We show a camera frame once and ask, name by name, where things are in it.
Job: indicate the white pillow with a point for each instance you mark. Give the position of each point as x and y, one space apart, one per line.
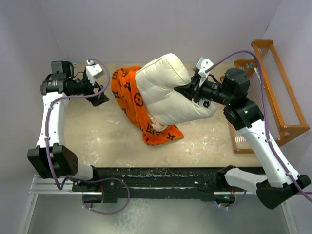
156 81

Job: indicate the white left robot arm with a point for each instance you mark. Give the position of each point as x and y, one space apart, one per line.
51 158

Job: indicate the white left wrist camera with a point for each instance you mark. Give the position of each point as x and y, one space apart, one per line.
93 71

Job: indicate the orange wooden tiered rack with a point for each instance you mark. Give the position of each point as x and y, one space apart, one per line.
286 120

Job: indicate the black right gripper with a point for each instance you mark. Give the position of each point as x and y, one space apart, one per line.
190 90

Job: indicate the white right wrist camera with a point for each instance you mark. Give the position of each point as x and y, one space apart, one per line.
200 68

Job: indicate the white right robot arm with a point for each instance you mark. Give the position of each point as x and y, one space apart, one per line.
281 180

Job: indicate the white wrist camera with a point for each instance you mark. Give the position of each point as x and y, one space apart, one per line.
93 71
200 68

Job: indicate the aluminium frame rail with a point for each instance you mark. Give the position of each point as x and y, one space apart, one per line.
51 211

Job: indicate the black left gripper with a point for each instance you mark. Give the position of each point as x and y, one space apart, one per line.
97 100

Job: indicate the orange patterned pillowcase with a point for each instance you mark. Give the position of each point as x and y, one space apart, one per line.
128 96

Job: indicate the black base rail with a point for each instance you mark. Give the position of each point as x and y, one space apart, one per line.
158 183

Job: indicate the grey small clip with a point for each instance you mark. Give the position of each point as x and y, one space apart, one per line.
250 65

